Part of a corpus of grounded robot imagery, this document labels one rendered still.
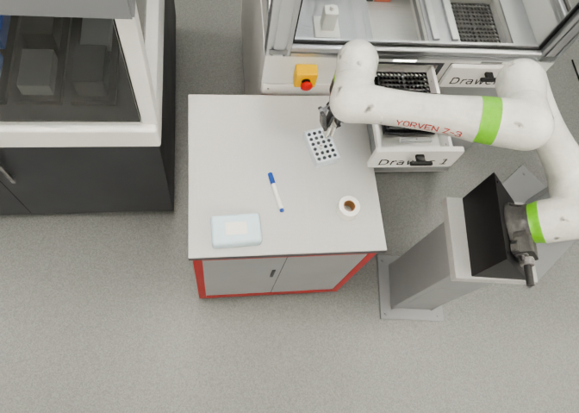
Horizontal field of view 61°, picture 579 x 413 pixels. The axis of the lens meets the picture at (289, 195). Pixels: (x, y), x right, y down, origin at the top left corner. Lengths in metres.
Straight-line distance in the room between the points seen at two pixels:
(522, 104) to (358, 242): 0.63
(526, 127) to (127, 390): 1.75
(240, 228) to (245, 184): 0.17
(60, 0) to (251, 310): 1.53
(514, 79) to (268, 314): 1.41
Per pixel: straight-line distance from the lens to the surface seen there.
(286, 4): 1.45
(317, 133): 1.65
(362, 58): 1.29
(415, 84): 1.75
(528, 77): 1.38
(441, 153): 1.61
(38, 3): 1.14
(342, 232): 1.56
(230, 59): 2.80
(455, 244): 1.68
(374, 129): 1.60
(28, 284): 2.39
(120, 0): 1.09
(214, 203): 1.55
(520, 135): 1.27
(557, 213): 1.58
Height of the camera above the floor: 2.19
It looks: 66 degrees down
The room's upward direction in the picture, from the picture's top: 19 degrees clockwise
